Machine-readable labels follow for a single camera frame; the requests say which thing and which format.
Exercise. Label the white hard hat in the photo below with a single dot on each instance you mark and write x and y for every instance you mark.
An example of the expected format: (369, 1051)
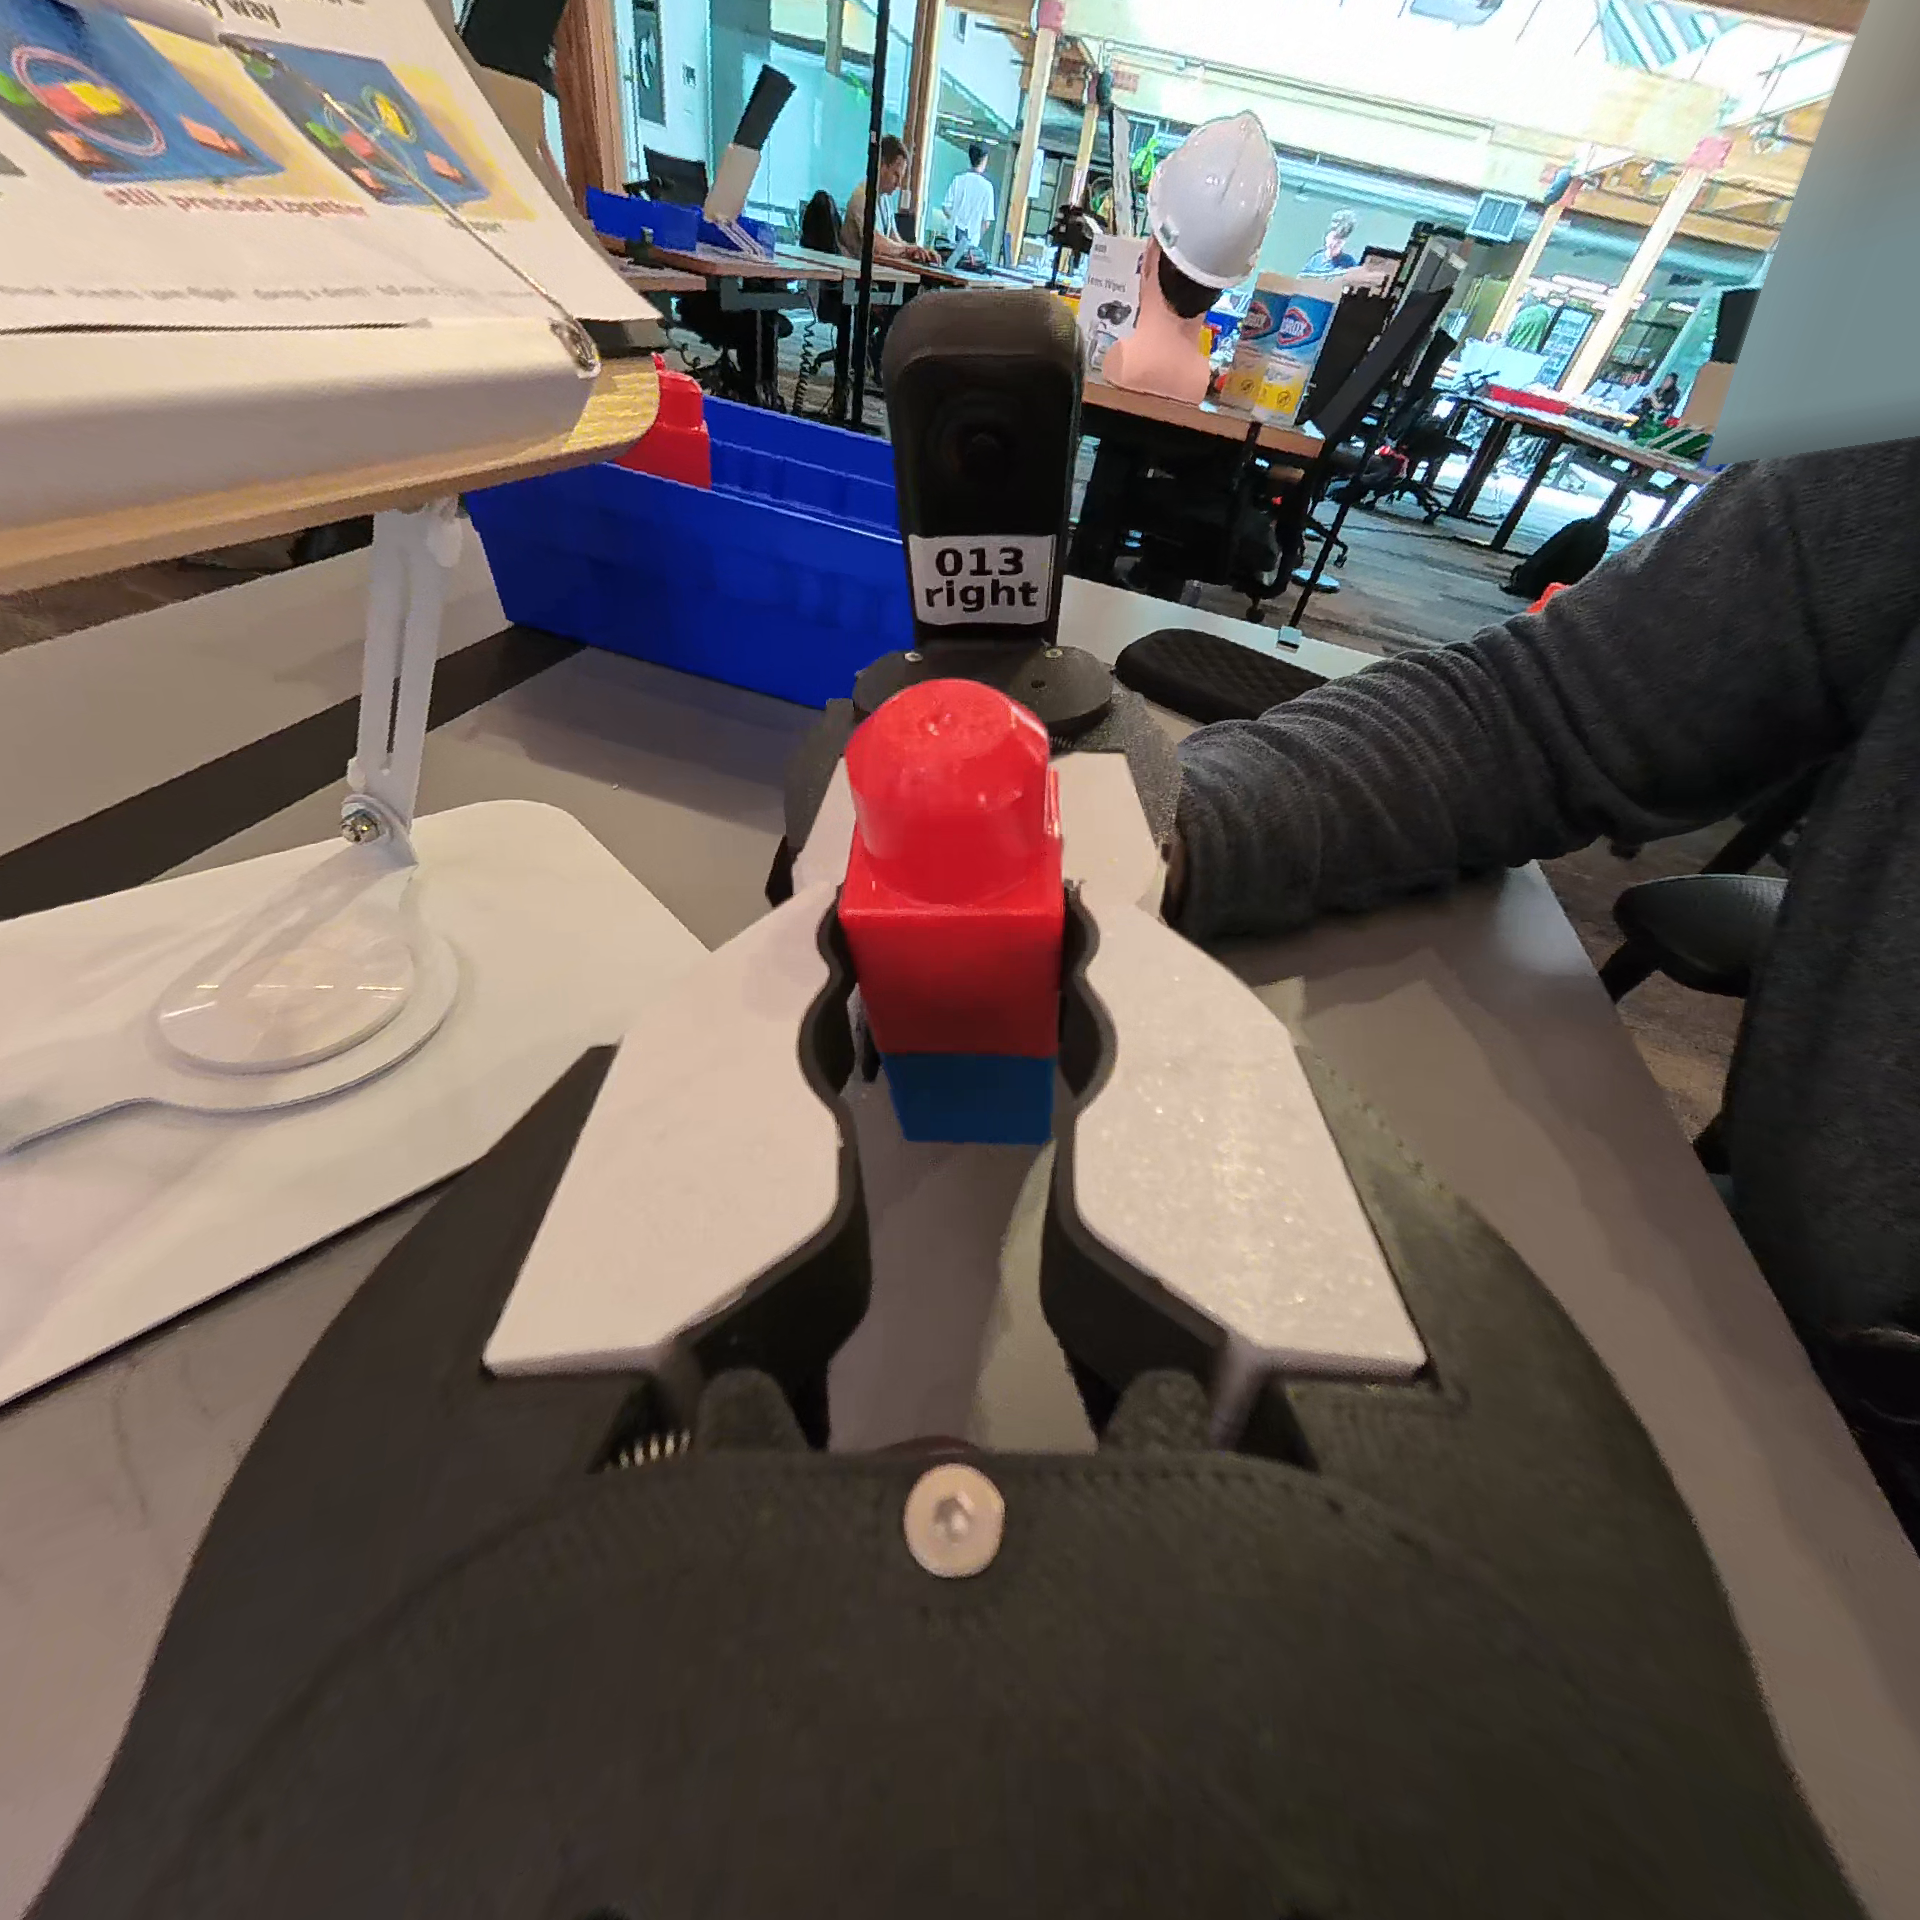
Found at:
(1214, 196)

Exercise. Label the white product box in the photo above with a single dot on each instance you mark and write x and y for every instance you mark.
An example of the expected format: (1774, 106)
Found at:
(1114, 300)

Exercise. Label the blue toy block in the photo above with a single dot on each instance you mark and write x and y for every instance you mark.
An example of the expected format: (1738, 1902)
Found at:
(967, 1095)

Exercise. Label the black backpack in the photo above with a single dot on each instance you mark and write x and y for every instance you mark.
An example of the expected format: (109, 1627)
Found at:
(1561, 559)

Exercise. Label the red toy block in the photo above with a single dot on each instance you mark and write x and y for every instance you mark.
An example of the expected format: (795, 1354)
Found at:
(945, 946)
(668, 452)

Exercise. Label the black floor lamp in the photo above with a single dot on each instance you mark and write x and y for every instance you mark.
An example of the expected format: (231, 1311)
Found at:
(869, 225)

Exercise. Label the mannequin head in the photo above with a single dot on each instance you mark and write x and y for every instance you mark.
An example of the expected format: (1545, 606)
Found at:
(1162, 354)

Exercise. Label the person's right forearm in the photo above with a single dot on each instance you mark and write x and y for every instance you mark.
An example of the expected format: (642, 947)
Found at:
(1425, 780)

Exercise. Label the white adjustable stand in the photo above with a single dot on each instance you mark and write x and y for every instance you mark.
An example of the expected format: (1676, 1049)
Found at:
(395, 675)

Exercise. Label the black chair armrest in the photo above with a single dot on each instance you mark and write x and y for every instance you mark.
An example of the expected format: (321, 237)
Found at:
(1695, 922)

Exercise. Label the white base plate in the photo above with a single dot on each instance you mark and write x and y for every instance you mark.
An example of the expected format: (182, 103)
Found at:
(570, 932)

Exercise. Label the grey desk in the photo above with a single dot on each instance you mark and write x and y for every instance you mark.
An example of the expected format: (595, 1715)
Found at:
(1425, 1051)

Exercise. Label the long wooden work table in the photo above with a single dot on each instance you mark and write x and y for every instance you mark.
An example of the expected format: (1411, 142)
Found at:
(1575, 429)
(781, 269)

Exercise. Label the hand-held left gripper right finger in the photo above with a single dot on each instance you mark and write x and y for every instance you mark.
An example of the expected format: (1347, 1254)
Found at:
(1244, 1201)

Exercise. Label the wipes canister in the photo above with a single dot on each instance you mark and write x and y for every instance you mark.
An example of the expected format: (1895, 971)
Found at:
(1292, 354)
(1242, 361)

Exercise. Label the printed instruction sheet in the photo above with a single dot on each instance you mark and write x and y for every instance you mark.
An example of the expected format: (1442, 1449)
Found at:
(150, 254)

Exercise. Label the black office chair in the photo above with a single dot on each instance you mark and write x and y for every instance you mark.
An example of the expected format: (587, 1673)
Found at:
(1366, 389)

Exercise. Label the wooden document holder board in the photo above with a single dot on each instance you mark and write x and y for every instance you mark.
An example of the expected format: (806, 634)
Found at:
(451, 482)

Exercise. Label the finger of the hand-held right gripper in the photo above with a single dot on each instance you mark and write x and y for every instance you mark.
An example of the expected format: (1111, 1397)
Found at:
(826, 841)
(1110, 841)

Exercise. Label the wooden support post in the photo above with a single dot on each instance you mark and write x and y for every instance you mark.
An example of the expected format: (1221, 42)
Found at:
(588, 90)

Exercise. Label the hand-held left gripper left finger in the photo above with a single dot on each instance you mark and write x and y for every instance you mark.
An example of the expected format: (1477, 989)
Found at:
(676, 1201)

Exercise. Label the blue plastic bin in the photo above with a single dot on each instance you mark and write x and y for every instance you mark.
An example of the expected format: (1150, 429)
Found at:
(676, 587)
(645, 223)

